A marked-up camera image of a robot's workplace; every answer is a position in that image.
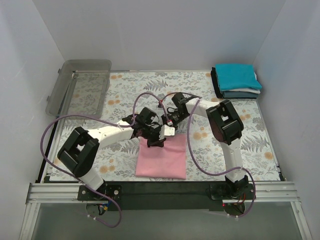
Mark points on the pink t shirt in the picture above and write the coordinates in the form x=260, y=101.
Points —
x=168, y=162

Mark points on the aluminium frame rail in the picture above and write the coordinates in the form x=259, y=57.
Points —
x=163, y=211

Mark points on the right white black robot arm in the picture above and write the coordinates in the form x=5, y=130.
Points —
x=226, y=127

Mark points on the teal folded t shirt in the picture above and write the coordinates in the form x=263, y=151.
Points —
x=225, y=69

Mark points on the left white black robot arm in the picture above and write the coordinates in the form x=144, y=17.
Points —
x=79, y=151

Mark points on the floral table mat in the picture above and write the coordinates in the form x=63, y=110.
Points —
x=131, y=91

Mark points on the clear plastic bin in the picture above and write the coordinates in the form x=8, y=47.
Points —
x=80, y=88

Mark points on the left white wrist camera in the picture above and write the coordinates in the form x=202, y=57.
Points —
x=166, y=131

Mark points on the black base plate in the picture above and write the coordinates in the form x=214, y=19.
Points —
x=175, y=195

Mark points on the grey blue folded t shirt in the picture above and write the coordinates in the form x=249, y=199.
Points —
x=239, y=95

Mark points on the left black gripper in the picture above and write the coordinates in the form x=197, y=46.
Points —
x=155, y=136

